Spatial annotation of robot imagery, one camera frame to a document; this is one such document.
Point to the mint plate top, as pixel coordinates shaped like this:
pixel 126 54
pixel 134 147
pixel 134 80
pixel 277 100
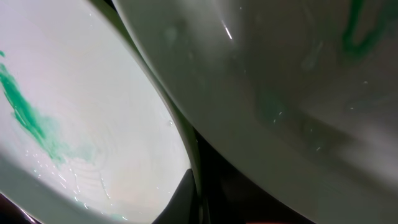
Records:
pixel 300 96

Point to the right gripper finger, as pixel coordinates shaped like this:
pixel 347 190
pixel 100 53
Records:
pixel 182 208

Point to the mint plate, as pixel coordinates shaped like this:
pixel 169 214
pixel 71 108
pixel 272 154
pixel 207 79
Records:
pixel 70 64
pixel 300 96

